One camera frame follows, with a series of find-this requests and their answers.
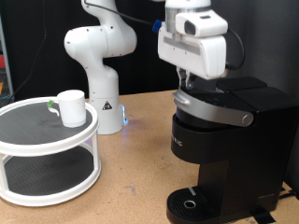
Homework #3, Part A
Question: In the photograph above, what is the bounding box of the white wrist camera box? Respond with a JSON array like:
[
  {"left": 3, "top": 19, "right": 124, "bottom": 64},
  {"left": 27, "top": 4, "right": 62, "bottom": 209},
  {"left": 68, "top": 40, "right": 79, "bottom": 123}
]
[{"left": 175, "top": 8, "right": 229, "bottom": 39}]

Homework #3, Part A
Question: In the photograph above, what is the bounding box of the white mug with green tape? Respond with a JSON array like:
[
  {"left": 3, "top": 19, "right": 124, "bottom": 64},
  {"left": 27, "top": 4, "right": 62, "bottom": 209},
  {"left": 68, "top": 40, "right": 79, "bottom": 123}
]
[{"left": 46, "top": 89, "right": 87, "bottom": 129}]

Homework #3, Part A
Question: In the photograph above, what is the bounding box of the white two-tier turntable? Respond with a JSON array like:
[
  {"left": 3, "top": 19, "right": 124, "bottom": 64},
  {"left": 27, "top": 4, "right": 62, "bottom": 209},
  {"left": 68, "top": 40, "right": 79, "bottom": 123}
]
[{"left": 0, "top": 96, "right": 102, "bottom": 208}]

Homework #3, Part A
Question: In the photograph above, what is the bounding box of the grey metal frame post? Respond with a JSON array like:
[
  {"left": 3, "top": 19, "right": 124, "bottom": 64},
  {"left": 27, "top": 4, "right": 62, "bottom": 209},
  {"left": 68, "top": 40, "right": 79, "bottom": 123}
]
[{"left": 0, "top": 15, "right": 15, "bottom": 100}]

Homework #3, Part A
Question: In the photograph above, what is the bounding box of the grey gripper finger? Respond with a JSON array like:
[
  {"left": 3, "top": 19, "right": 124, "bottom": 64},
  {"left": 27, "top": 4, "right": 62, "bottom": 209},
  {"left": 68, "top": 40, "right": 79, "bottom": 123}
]
[
  {"left": 185, "top": 70, "right": 197, "bottom": 91},
  {"left": 176, "top": 66, "right": 187, "bottom": 90}
]

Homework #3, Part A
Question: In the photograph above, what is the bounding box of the thin black hanging cable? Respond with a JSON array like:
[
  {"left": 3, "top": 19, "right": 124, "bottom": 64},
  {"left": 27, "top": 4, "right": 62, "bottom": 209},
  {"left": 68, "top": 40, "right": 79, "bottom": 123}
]
[{"left": 10, "top": 0, "right": 48, "bottom": 102}]

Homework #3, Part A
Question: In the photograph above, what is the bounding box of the black Keurig coffee machine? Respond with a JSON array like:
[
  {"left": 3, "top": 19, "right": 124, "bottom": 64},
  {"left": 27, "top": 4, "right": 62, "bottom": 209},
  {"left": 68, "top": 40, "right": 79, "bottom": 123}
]
[{"left": 165, "top": 77, "right": 299, "bottom": 224}]

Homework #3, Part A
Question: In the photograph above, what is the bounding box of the black camera cable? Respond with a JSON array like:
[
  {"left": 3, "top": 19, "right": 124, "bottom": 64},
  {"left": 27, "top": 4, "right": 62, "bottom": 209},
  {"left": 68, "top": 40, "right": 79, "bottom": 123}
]
[{"left": 82, "top": 0, "right": 246, "bottom": 71}]

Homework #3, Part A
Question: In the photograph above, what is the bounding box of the black power cord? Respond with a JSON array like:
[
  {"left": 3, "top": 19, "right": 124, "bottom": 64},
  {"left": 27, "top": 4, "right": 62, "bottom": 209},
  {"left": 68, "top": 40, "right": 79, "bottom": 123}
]
[{"left": 278, "top": 186, "right": 299, "bottom": 202}]

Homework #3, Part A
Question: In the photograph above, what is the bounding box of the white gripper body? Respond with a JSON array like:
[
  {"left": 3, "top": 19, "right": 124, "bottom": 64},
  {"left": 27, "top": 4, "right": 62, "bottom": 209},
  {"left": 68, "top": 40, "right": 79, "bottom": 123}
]
[{"left": 157, "top": 22, "right": 228, "bottom": 80}]

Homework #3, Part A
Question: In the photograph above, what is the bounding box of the black tape strip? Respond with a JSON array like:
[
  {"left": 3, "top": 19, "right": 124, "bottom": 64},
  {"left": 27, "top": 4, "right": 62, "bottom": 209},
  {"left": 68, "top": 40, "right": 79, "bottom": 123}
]
[{"left": 251, "top": 208, "right": 277, "bottom": 224}]

